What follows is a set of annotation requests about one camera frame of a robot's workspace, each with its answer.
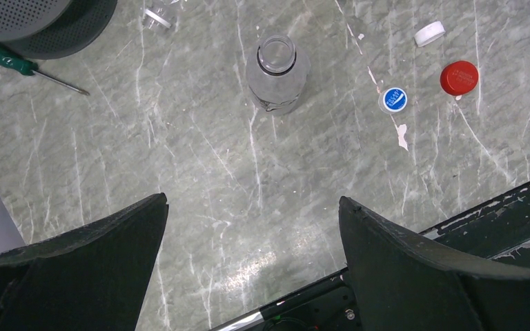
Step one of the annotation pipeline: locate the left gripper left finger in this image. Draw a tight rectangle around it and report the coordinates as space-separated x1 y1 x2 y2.
0 193 169 330

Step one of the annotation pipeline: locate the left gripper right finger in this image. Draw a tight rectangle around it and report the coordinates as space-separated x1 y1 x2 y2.
339 197 530 330

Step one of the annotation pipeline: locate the blue Pocari Sweat cap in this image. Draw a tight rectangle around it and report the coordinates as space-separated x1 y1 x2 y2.
378 87 409 114

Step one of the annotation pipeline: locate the red orange bottle cap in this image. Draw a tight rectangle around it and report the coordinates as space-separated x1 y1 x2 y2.
440 61 479 96

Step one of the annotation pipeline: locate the clear bottle black label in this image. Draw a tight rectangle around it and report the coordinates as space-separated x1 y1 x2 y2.
245 34 311 116

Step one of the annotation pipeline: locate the small white bottle cap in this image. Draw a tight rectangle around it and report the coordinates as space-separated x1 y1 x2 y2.
413 21 446 47

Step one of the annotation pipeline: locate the clear Pocari Sweat bottle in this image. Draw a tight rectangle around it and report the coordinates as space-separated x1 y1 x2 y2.
142 0 183 34

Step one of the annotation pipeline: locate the black filament spool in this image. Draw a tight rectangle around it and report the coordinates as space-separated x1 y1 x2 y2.
0 0 117 60

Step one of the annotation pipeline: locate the green handled screwdriver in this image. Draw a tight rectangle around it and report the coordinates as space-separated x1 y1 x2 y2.
0 45 90 96

